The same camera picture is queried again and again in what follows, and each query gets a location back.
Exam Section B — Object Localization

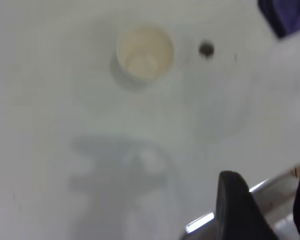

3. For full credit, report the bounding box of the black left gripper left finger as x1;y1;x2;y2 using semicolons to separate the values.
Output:
215;170;279;240

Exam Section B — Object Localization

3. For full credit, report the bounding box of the white paper cup green logo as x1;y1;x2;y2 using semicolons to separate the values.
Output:
115;22;175;89

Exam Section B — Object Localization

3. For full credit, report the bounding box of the purple cloth with black trim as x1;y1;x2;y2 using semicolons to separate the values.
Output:
256;0;300;40

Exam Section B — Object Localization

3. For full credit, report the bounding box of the dark coffee spill spot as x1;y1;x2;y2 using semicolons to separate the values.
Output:
198;39;215;60

